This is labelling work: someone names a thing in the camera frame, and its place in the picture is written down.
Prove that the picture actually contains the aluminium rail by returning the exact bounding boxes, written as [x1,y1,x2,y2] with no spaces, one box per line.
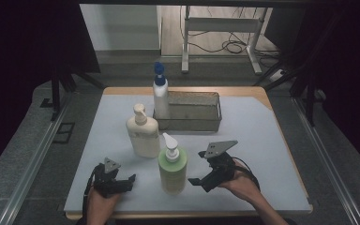
[292,97,360,225]
[0,93,73,225]

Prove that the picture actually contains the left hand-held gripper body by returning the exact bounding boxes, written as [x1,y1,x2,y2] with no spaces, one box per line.
[92,157,129,199]

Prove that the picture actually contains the black tripod stand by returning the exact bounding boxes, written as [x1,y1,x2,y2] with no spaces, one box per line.
[252,52,327,128]
[50,60,107,122]

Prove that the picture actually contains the white metal desk frame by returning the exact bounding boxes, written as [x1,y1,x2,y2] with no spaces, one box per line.
[181,5,263,76]

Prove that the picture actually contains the green pump bottle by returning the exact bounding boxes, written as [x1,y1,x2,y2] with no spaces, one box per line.
[157,132,188,196]

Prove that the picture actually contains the person's left hand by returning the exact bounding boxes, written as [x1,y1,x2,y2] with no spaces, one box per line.
[86,187,122,218]

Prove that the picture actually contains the dark curtain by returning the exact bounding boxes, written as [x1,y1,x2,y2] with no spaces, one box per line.
[0,0,101,181]
[263,0,360,173]

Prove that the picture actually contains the hand-held gripper cable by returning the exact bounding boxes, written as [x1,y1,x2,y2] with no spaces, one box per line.
[80,162,102,224]
[231,156,262,192]

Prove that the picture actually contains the white power strip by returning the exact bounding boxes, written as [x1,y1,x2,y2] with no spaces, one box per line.
[268,68,287,83]

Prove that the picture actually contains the person's right hand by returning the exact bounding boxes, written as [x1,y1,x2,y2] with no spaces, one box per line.
[218,159,260,204]

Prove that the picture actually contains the left hand-held gripper cable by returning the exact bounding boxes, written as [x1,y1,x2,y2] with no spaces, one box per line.
[80,162,102,224]

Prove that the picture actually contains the metal mesh basket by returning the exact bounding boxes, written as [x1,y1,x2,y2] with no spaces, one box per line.
[152,90,223,132]

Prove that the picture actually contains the white bottle with blue pump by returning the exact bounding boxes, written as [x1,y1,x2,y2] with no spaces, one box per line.
[152,61,171,120]

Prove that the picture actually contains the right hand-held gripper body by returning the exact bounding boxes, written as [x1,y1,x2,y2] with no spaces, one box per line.
[198,140,239,188]

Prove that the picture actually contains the cream pump bottle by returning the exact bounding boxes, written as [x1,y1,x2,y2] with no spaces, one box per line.
[125,103,162,158]

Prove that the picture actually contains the white table mat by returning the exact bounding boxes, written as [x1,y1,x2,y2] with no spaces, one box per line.
[64,94,313,214]

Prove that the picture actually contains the black floor cables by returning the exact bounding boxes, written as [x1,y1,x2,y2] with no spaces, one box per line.
[187,6,280,68]

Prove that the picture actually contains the right hand-held gripper cable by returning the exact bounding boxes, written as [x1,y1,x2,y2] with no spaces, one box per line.
[231,156,262,192]

